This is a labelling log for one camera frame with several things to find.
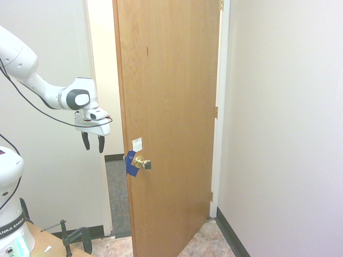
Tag black wall baseboard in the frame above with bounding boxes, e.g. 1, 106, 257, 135
50, 154, 251, 257

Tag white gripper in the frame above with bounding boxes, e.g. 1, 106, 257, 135
74, 111, 111, 154

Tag white door frame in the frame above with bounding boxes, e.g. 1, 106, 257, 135
81, 0, 231, 237

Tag brown wooden door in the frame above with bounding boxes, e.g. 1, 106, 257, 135
113, 0, 223, 257

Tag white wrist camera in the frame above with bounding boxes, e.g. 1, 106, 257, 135
89, 107, 109, 120

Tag blue tape patch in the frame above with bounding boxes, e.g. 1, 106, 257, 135
124, 150, 141, 178

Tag white paper note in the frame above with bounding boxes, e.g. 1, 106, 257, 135
131, 137, 144, 152

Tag black metal clamp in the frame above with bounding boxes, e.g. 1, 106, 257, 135
40, 219, 93, 257

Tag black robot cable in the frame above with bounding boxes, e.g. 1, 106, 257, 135
0, 57, 113, 212

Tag brass door knob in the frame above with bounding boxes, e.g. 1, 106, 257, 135
133, 156, 153, 171

